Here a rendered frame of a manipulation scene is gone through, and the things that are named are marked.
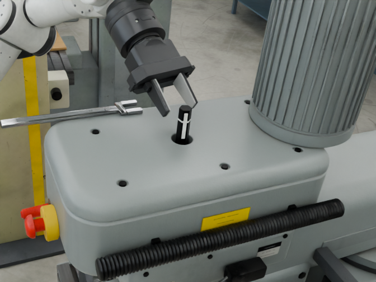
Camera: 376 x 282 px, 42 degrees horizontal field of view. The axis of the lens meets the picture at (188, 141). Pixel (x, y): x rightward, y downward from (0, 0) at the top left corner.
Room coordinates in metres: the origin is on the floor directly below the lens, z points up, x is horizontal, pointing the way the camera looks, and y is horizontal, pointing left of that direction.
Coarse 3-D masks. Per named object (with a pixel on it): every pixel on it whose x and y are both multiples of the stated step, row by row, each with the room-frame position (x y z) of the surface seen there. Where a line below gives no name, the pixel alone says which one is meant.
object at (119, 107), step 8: (120, 104) 0.78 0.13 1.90; (128, 104) 0.79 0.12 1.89; (136, 104) 0.80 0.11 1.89; (64, 112) 0.73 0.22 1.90; (72, 112) 0.73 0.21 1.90; (80, 112) 0.74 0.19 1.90; (88, 112) 0.74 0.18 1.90; (96, 112) 0.74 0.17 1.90; (104, 112) 0.75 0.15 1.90; (112, 112) 0.76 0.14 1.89; (120, 112) 0.76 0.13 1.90; (128, 112) 0.76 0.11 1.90; (136, 112) 0.77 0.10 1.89; (0, 120) 0.68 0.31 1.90; (8, 120) 0.68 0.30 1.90; (16, 120) 0.68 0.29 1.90; (24, 120) 0.69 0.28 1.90; (32, 120) 0.69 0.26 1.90; (40, 120) 0.70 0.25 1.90; (48, 120) 0.70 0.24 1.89; (56, 120) 0.71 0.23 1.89
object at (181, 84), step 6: (180, 78) 0.76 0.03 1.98; (186, 78) 0.76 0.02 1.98; (174, 84) 0.77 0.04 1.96; (180, 84) 0.76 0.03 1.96; (186, 84) 0.75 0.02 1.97; (180, 90) 0.76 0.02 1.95; (186, 90) 0.75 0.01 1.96; (186, 96) 0.75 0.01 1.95; (192, 96) 0.74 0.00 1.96; (186, 102) 0.75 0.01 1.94; (192, 102) 0.73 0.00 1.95; (192, 108) 0.74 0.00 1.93
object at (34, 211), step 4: (44, 204) 0.69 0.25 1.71; (28, 208) 0.68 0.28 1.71; (32, 208) 0.68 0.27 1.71; (36, 208) 0.68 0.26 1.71; (20, 212) 0.67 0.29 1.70; (24, 212) 0.67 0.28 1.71; (28, 212) 0.67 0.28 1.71; (32, 212) 0.67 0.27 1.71; (36, 212) 0.67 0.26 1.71; (24, 216) 0.66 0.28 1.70; (32, 216) 0.67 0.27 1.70; (36, 216) 0.67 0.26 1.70; (40, 216) 0.68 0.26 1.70
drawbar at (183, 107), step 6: (180, 108) 0.70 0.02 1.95; (186, 108) 0.71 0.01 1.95; (180, 114) 0.70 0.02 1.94; (180, 126) 0.70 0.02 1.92; (186, 126) 0.70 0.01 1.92; (180, 132) 0.70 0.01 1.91; (186, 132) 0.70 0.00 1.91; (180, 138) 0.70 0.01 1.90; (186, 138) 0.70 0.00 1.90; (180, 144) 0.70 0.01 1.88; (186, 144) 0.71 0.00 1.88
